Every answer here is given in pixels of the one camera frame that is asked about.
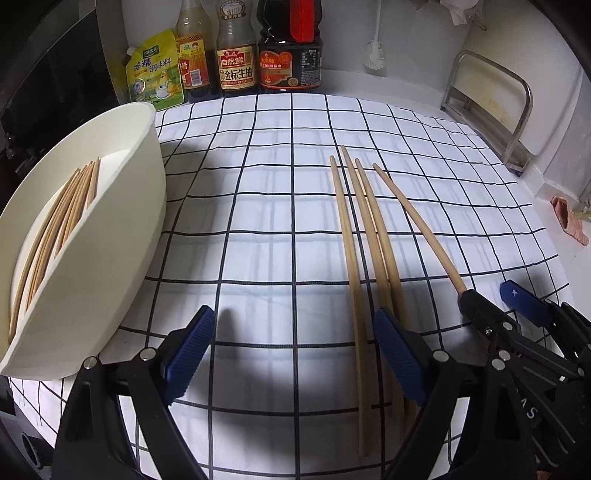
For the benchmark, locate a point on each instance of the white black checkered cloth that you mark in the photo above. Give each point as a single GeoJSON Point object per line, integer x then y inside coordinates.
{"type": "Point", "coordinates": [277, 207]}

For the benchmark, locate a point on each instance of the white hanging rag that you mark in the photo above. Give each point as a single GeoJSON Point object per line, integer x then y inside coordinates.
{"type": "Point", "coordinates": [459, 11]}

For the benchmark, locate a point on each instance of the white plastic basin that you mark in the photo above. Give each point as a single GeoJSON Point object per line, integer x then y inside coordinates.
{"type": "Point", "coordinates": [124, 230]}

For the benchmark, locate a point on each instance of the yellow green seasoning pouch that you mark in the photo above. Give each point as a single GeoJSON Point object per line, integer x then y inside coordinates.
{"type": "Point", "coordinates": [154, 74]}

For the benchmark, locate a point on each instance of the yellow cap seasoning bottle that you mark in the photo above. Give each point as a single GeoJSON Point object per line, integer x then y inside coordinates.
{"type": "Point", "coordinates": [196, 64]}

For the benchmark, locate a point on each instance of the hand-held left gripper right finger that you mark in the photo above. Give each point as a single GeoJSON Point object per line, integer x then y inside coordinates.
{"type": "Point", "coordinates": [399, 355]}

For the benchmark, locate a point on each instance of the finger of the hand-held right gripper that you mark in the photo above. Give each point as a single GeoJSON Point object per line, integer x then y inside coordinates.
{"type": "Point", "coordinates": [475, 304]}
{"type": "Point", "coordinates": [526, 302]}

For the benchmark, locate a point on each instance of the clear soy sauce bottle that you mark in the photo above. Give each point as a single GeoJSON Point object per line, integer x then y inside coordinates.
{"type": "Point", "coordinates": [236, 69]}

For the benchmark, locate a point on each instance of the pile of wooden chopsticks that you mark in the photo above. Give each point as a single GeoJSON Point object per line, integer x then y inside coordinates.
{"type": "Point", "coordinates": [55, 230]}

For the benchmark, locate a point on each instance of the pink cloth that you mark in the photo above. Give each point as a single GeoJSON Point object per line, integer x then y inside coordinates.
{"type": "Point", "coordinates": [570, 221]}

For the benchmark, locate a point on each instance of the black kitchen appliance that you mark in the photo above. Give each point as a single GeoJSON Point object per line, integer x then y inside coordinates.
{"type": "Point", "coordinates": [55, 83]}

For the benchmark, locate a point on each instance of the wooden chopstick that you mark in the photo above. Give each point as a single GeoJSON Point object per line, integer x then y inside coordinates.
{"type": "Point", "coordinates": [418, 217]}
{"type": "Point", "coordinates": [351, 277]}
{"type": "Point", "coordinates": [381, 240]}
{"type": "Point", "coordinates": [363, 221]}

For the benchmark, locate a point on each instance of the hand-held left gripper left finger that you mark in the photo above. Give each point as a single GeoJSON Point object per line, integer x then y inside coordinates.
{"type": "Point", "coordinates": [189, 355]}

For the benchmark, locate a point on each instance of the metal rack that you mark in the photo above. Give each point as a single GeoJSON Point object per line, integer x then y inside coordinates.
{"type": "Point", "coordinates": [515, 161]}

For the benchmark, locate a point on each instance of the large dark soy sauce bottle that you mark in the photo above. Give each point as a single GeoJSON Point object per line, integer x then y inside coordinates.
{"type": "Point", "coordinates": [288, 69]}

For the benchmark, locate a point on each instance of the white hanging brush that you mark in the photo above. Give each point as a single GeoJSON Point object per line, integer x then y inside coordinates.
{"type": "Point", "coordinates": [373, 53]}

